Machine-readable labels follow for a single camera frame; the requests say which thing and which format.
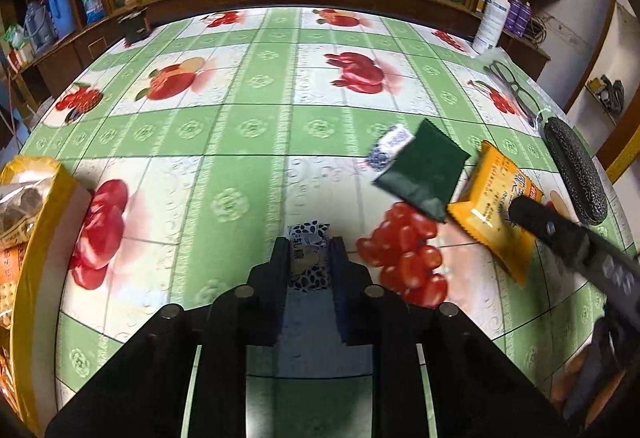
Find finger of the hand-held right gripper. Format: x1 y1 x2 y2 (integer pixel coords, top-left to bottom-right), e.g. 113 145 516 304
509 195 603 271

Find yellow taped foam box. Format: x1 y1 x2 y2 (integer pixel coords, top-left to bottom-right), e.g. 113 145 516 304
0 155 93 424

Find blue white wrapped candy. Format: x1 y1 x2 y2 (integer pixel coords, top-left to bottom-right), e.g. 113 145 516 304
367 123 416 171

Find coiled cables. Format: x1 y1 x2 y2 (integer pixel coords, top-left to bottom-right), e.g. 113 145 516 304
527 13 551 42

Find wooden cabinet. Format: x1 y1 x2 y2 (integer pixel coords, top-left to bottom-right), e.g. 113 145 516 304
0 0 551 119

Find black textured glasses case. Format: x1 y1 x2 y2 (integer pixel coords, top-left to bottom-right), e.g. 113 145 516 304
542 117 610 226

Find small white candy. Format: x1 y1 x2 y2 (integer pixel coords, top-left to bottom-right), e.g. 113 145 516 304
287 219 332 293

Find white spray bottle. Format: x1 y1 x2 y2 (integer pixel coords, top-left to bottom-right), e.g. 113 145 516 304
472 0 512 54

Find person's right hand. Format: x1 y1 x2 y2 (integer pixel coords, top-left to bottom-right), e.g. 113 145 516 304
552 348 616 421

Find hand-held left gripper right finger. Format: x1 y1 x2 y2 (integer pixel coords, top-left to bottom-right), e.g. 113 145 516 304
329 237 571 438

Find black frame glasses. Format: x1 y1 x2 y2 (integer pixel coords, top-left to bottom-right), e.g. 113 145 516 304
484 60 538 126

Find blue thermos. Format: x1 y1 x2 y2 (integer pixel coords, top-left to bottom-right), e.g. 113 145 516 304
44 0 76 39

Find black jar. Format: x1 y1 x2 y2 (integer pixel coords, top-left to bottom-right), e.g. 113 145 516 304
117 7 151 44

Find dark green packet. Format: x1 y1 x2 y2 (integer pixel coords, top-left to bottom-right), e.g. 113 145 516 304
372 118 472 223

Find orange biscuit packet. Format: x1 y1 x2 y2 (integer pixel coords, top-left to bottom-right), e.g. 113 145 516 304
446 139 546 289

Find green white bag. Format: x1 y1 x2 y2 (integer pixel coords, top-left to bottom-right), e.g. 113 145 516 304
2 22 28 52

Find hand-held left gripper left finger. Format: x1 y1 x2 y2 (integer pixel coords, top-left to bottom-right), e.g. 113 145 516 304
45 237 290 438

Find clear bag of brown snacks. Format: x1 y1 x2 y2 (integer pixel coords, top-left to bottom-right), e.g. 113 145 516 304
0 183 46 249

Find dark metal tool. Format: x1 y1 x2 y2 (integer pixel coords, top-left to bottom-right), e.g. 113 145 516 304
586 74 626 111

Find orange white carton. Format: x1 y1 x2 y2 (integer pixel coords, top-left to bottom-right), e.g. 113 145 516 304
7 43 36 69

